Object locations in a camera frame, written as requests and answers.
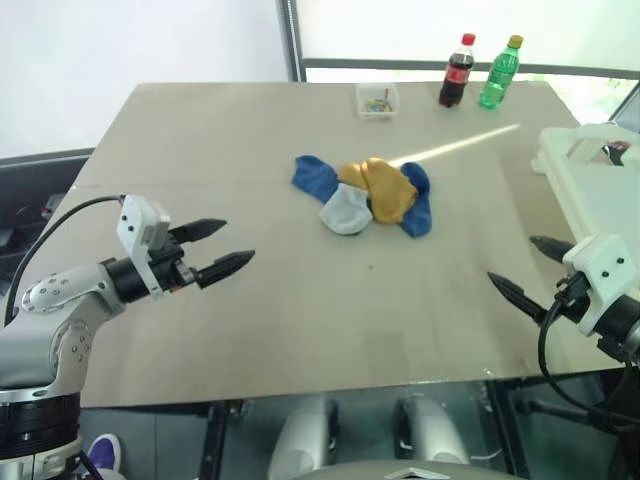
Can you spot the blue sock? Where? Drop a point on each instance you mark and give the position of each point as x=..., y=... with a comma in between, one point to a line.
x=420, y=220
x=312, y=176

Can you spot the cola bottle with red cap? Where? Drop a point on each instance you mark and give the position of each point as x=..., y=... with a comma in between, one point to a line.
x=454, y=75

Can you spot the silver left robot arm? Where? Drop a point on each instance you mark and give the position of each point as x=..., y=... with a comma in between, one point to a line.
x=50, y=295

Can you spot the silver rounded shell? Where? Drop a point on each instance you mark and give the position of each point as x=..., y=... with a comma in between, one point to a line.
x=435, y=435
x=300, y=435

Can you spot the purple shoe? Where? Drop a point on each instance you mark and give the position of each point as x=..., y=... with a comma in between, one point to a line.
x=105, y=450

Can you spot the small black red object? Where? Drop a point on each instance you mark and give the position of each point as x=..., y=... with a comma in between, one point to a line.
x=616, y=152

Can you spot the grey window frame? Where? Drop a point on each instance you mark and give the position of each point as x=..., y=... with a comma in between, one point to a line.
x=295, y=40

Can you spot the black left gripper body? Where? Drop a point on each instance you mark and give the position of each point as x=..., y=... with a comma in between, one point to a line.
x=167, y=270

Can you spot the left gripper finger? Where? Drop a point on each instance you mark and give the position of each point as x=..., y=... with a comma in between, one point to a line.
x=200, y=227
x=225, y=267

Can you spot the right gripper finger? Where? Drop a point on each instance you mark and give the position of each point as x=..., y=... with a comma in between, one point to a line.
x=552, y=247
x=520, y=300

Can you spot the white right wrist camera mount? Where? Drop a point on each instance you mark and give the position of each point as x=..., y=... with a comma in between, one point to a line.
x=600, y=260

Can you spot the white plastic bin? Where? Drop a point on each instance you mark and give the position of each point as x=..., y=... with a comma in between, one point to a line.
x=590, y=200

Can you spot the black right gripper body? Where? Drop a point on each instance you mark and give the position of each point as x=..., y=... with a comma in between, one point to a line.
x=575, y=300

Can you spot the small clear plastic box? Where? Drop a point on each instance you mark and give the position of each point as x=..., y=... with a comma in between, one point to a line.
x=362, y=107

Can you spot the colourful small clips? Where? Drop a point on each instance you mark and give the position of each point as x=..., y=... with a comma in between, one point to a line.
x=378, y=103

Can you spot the mustard yellow sock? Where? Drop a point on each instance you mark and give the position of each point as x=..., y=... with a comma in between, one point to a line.
x=390, y=195
x=351, y=174

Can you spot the green bottle with yellow cap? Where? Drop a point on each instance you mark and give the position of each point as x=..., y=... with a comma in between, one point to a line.
x=497, y=75

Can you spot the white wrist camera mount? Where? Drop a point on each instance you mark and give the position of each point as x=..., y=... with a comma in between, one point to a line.
x=600, y=260
x=132, y=220

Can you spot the light grey sock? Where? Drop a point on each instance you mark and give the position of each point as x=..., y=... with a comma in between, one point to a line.
x=342, y=212

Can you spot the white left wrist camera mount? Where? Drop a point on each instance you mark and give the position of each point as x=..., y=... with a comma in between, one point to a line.
x=132, y=220

